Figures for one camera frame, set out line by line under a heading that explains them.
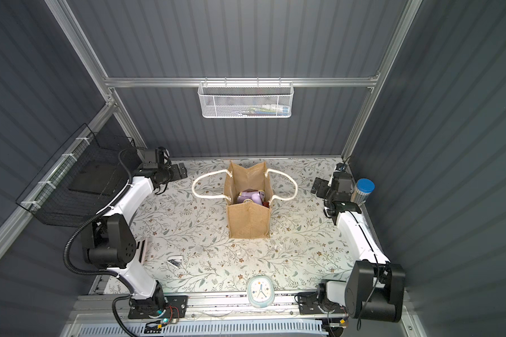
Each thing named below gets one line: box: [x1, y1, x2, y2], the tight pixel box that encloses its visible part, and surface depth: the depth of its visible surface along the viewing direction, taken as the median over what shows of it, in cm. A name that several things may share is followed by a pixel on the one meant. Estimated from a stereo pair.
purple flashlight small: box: [236, 190, 265, 206], surface depth 99 cm
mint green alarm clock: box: [247, 275, 275, 309], surface depth 76 cm
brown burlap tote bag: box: [190, 160, 299, 239], surface depth 86 cm
